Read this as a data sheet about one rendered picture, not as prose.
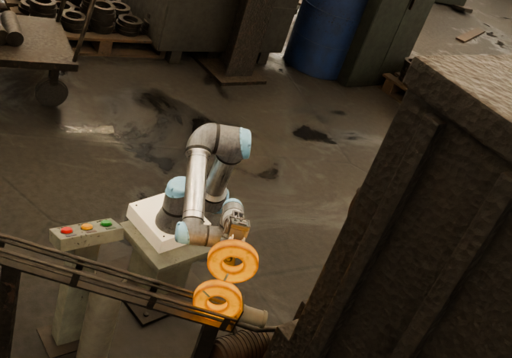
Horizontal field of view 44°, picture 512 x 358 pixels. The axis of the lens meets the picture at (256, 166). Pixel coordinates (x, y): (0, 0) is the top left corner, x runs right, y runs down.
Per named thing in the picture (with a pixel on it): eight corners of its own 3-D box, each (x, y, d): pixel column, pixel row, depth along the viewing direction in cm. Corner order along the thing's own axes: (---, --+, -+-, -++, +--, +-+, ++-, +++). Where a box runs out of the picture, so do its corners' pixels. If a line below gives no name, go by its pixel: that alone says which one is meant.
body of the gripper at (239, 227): (228, 222, 198) (227, 207, 209) (220, 246, 200) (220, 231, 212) (251, 228, 199) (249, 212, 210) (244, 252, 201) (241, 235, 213)
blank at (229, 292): (212, 327, 208) (213, 320, 211) (251, 308, 203) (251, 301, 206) (182, 299, 202) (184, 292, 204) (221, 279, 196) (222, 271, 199)
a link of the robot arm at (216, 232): (203, 244, 227) (209, 217, 224) (233, 248, 229) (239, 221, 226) (205, 255, 220) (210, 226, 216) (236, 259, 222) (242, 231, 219)
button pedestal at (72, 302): (100, 344, 263) (127, 232, 231) (43, 361, 249) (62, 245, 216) (85, 316, 273) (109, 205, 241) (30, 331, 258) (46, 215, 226)
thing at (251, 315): (260, 332, 208) (268, 321, 205) (235, 324, 206) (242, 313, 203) (260, 318, 213) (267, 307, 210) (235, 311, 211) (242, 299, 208)
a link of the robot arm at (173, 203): (162, 195, 279) (168, 171, 271) (192, 199, 282) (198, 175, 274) (161, 213, 269) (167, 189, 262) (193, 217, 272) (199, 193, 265)
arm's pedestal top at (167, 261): (117, 229, 285) (119, 222, 283) (174, 212, 306) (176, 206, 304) (157, 276, 268) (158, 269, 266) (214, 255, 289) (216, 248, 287)
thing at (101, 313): (110, 372, 254) (133, 279, 226) (81, 381, 246) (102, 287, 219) (97, 349, 261) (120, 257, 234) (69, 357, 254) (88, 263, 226)
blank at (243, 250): (266, 255, 190) (266, 247, 193) (217, 240, 187) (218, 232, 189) (246, 289, 198) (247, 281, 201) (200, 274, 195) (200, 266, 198)
